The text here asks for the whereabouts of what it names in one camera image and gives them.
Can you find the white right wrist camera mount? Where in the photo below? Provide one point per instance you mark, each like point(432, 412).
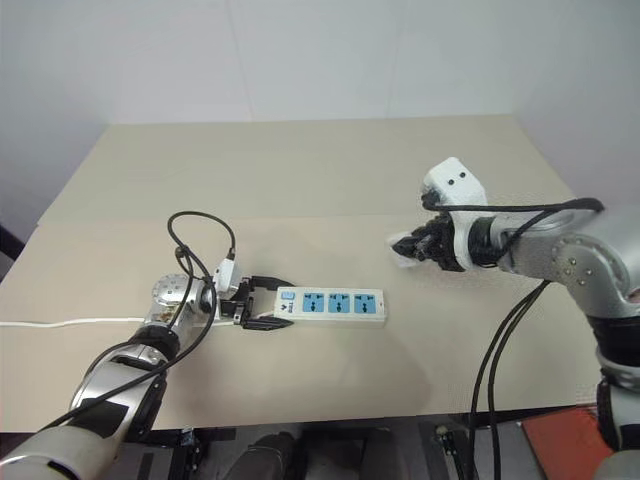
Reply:
point(455, 182)

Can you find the black table frame bracket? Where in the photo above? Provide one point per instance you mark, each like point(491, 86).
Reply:
point(447, 445)
point(187, 450)

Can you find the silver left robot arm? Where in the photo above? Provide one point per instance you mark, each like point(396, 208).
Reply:
point(50, 445)

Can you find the dark rounded shape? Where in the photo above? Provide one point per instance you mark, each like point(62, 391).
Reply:
point(270, 457)

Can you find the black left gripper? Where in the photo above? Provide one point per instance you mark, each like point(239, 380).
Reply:
point(241, 305)

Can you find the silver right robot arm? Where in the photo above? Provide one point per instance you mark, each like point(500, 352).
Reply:
point(590, 270)

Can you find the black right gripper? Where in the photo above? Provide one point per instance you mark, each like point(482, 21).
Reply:
point(442, 245)

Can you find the red flat object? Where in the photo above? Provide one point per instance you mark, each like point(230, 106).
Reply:
point(565, 442)

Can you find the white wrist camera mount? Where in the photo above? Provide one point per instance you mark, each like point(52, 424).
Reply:
point(226, 276)
point(455, 182)

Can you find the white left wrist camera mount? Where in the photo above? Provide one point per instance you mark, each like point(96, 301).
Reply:
point(226, 276)

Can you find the white power strip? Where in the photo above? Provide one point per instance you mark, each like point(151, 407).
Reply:
point(330, 303)

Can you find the white charger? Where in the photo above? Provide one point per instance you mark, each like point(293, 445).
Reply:
point(404, 263)

